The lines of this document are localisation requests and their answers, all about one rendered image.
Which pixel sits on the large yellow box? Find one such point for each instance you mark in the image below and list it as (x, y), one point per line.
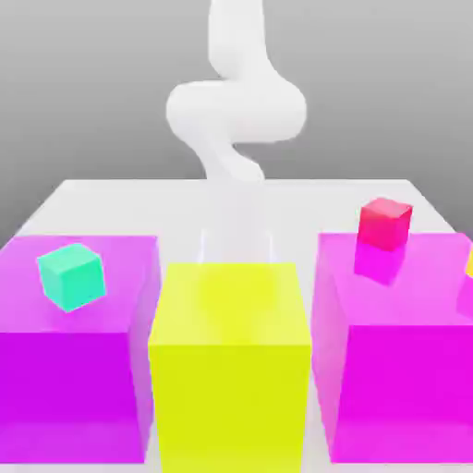
(229, 369)

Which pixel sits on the large purple box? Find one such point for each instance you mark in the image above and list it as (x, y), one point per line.
(66, 388)

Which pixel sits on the large magenta box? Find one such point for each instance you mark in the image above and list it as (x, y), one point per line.
(406, 369)

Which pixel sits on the small yellow cube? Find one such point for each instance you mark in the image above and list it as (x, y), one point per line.
(470, 263)

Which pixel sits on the small red cube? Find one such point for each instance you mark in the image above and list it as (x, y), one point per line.
(384, 223)

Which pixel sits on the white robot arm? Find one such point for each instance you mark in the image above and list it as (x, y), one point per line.
(236, 111)

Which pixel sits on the small teal cube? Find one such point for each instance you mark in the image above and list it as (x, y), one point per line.
(72, 277)

